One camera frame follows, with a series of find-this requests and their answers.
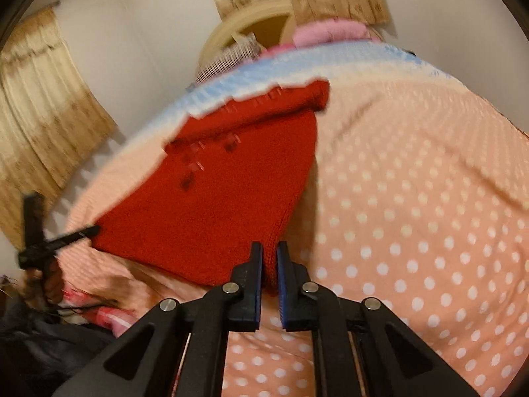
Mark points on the cream wooden headboard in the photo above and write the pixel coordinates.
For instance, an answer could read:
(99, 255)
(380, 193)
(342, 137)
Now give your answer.
(223, 35)

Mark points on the pink cloth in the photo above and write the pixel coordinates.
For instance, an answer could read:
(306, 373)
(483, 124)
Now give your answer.
(277, 49)

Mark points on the striped pillow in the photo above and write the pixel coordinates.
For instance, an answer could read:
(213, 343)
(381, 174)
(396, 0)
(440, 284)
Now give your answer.
(231, 56)

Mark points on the pink pillow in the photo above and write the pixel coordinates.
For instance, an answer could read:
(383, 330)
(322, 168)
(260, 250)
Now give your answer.
(326, 33)

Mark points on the polka-dot bed sheet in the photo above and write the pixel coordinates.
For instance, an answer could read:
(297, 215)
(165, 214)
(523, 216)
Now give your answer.
(413, 215)

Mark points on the red plaid cloth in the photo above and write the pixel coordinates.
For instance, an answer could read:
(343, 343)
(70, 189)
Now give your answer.
(107, 318)

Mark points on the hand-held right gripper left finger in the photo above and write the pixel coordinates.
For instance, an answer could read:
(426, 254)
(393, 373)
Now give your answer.
(257, 293)

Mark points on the red knitted sweater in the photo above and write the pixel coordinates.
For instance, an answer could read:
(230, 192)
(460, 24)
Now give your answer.
(231, 198)

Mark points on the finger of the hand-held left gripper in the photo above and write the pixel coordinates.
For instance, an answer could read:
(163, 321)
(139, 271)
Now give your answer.
(34, 219)
(72, 235)

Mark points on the person's left hand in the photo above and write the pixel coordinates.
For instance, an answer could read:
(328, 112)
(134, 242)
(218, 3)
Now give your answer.
(35, 287)

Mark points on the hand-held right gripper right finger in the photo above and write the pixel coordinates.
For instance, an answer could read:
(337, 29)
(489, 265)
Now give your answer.
(283, 293)

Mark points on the dark cloth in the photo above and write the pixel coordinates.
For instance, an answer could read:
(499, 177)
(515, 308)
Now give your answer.
(49, 351)

